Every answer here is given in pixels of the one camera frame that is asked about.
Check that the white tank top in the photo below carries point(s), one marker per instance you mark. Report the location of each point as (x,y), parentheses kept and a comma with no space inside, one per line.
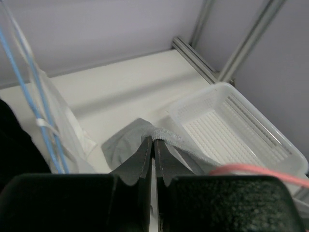
(76,142)

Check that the blue hanger of white top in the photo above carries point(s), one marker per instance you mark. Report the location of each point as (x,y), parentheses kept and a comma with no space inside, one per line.
(39,107)

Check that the pink hanger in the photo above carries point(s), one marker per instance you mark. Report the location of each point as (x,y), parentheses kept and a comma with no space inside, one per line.
(230,168)

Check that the grey tank top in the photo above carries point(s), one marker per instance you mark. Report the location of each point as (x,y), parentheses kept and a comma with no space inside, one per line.
(126,142)

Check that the aluminium frame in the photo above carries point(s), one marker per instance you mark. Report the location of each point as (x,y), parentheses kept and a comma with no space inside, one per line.
(261,48)

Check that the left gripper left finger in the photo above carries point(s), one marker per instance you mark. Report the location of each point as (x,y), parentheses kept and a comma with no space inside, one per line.
(114,202)

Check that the white plastic basket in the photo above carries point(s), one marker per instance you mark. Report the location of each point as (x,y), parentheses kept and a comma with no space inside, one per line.
(220,123)

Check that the black tank top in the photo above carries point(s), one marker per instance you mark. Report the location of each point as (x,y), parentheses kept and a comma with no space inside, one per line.
(18,153)

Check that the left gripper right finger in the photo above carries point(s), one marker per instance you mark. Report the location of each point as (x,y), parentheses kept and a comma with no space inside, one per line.
(232,202)

